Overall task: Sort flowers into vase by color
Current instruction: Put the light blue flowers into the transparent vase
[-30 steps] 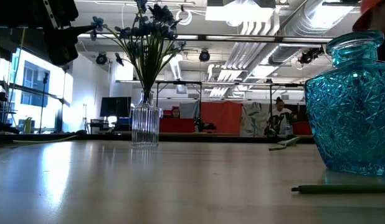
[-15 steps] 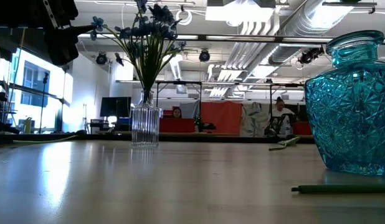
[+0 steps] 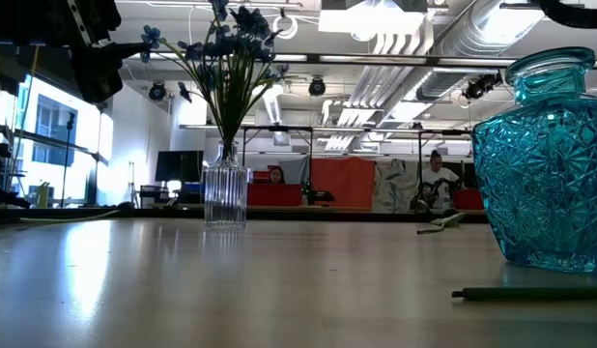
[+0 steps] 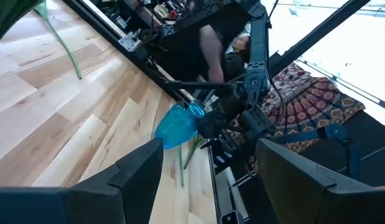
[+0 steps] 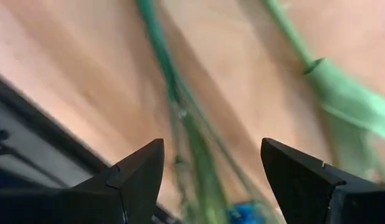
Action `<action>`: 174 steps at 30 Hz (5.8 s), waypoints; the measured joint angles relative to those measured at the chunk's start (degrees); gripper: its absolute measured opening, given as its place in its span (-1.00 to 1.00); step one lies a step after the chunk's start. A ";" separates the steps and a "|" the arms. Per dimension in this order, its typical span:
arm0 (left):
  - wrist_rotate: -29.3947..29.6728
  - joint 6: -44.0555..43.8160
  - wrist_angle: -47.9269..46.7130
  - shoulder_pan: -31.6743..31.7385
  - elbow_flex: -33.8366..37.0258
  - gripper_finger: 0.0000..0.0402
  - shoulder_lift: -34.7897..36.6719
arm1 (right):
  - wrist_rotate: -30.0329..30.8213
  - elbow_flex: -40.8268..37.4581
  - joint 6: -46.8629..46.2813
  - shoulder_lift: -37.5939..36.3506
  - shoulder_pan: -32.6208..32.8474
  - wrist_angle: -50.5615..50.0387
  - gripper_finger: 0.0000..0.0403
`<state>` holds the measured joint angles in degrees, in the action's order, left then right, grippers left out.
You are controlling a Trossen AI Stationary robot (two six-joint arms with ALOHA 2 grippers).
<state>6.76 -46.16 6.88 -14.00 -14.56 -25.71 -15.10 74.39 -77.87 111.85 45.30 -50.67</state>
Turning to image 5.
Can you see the large blue flower bunch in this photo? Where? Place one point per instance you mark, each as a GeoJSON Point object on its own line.
{"type": "Point", "coordinates": [195, 146]}

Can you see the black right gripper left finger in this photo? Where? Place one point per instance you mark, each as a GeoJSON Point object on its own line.
{"type": "Point", "coordinates": [127, 193]}

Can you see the green plastic flower stem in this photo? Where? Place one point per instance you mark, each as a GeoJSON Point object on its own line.
{"type": "Point", "coordinates": [335, 90]}

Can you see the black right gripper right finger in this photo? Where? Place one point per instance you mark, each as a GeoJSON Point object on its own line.
{"type": "Point", "coordinates": [304, 189]}

